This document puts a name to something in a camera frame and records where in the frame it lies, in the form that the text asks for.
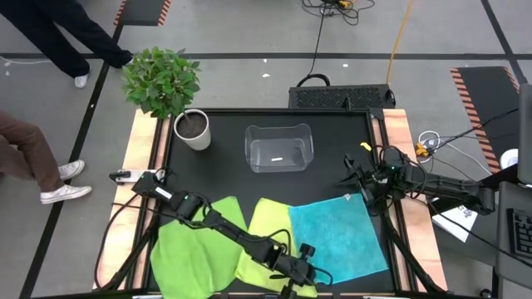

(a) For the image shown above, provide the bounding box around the black floor cable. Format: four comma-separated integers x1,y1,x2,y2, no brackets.
431,206,532,269
431,107,520,151

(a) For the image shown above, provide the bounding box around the grey monitor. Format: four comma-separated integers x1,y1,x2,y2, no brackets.
517,82,532,186

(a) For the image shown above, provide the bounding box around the green leafy plant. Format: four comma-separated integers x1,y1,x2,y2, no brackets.
121,45,203,120

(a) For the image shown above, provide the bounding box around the yellow floor cable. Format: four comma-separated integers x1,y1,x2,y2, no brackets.
385,0,416,86

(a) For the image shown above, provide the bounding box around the grey desk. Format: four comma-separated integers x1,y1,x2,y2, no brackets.
493,180,532,280

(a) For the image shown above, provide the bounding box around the black power cable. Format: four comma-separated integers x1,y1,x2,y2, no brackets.
295,7,333,88

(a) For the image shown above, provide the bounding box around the black hazard-striped floor mat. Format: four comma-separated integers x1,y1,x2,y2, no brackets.
450,66,521,175
112,0,173,27

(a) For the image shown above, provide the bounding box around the clear plastic bin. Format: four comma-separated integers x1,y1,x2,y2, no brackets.
244,122,315,174

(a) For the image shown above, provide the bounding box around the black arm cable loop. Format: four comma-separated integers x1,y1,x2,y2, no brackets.
93,193,140,290

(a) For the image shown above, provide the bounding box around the white coiled cable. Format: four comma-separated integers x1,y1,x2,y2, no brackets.
416,130,494,176

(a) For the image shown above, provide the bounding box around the black cable bundle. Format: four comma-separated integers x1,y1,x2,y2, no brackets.
301,0,377,27

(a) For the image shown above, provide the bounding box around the black keyboard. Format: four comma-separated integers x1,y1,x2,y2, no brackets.
505,206,532,262

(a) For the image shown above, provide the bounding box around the black desk bar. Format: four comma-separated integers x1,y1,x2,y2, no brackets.
473,163,520,190

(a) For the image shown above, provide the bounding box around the black computer case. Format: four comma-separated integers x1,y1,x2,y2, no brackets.
288,83,397,110

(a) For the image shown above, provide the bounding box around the white plant pot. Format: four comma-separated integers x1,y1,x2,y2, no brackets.
173,108,213,152

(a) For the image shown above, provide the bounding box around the blue microfiber towel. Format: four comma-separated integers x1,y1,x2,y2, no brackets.
288,192,391,286

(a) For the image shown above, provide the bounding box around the green microfiber towel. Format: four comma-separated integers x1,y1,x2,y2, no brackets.
149,195,250,299

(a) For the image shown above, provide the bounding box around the white floor cable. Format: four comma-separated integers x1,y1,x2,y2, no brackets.
0,55,54,67

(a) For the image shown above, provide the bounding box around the white round cup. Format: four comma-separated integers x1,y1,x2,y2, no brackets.
499,147,520,171

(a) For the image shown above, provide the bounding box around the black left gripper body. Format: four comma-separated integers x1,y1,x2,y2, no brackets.
270,248,320,288

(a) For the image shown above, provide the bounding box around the white paper sheet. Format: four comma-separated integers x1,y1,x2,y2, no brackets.
431,202,480,244

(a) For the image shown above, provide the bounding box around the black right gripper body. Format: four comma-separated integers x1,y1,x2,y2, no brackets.
352,164,386,205

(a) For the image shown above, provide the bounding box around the wooden table side board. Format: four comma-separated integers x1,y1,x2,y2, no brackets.
91,108,172,291
371,108,449,292

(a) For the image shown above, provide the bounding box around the grey metal mount plate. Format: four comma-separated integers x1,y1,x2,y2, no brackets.
109,168,168,185

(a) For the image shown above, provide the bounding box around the yellow-green microfiber towel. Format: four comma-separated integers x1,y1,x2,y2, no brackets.
234,197,320,299

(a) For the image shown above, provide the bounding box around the person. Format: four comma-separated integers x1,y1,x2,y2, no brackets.
0,108,94,205
0,0,135,90

